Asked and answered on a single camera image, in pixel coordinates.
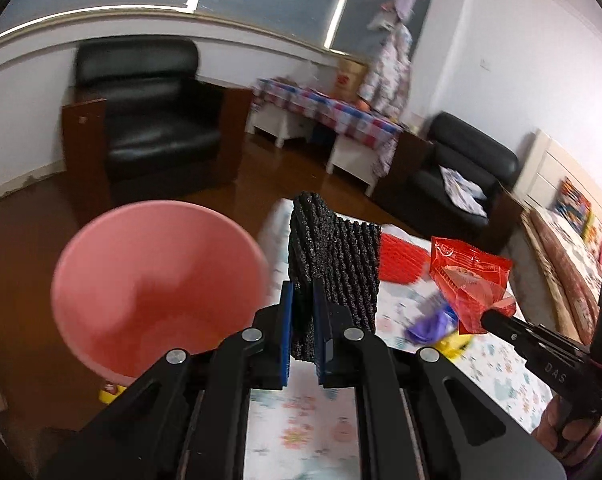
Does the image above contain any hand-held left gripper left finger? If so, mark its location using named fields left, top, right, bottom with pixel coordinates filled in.
left=38, top=280, right=295, bottom=480

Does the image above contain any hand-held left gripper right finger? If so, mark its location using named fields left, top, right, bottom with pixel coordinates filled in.
left=312, top=277, right=568, bottom=480

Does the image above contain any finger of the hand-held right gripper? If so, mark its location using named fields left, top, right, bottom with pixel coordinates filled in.
left=481, top=309, right=596, bottom=361

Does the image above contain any black ridged sponge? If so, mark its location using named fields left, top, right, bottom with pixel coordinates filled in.
left=287, top=191, right=383, bottom=363

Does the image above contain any yellow wrapper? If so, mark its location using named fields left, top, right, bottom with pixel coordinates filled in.
left=432, top=334, right=476, bottom=358

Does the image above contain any red plastic wrapper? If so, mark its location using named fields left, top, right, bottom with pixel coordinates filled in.
left=428, top=236, right=517, bottom=335

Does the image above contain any purple plastic piece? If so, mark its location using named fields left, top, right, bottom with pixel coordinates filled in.
left=405, top=304, right=459, bottom=345

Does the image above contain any red plastic grid piece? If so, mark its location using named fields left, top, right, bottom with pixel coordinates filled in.
left=380, top=233, right=430, bottom=287

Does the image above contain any pink plastic bucket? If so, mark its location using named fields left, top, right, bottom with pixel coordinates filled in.
left=51, top=201, right=272, bottom=380

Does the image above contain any person's right hand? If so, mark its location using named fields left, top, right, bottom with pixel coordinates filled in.
left=538, top=397, right=602, bottom=468

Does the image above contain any brown patterned pillow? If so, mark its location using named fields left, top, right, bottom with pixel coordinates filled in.
left=522, top=209, right=602, bottom=343

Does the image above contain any colourful picture board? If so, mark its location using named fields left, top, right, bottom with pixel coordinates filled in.
left=554, top=177, right=594, bottom=228

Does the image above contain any patterned cloth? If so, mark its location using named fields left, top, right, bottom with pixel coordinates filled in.
left=440, top=166, right=489, bottom=217

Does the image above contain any cream wooden headboard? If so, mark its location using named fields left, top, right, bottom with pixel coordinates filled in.
left=512, top=129, right=602, bottom=223

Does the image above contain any white low table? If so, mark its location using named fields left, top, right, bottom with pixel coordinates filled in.
left=246, top=104, right=382, bottom=197

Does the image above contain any small black leather armchair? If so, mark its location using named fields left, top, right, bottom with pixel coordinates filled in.
left=372, top=111, right=526, bottom=257

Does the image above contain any table with checkered cloth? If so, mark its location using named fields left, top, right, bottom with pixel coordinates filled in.
left=252, top=78, right=403, bottom=177

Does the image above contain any large black leather armchair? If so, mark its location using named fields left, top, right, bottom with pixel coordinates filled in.
left=62, top=36, right=254, bottom=203

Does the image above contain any cardboard box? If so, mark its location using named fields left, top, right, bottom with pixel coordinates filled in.
left=334, top=56, right=368, bottom=104

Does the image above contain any hanging patterned jacket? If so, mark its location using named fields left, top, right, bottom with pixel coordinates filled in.
left=357, top=24, right=413, bottom=117

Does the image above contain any hanging lilac garment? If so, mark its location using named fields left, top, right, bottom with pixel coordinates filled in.
left=366, top=0, right=426, bottom=31

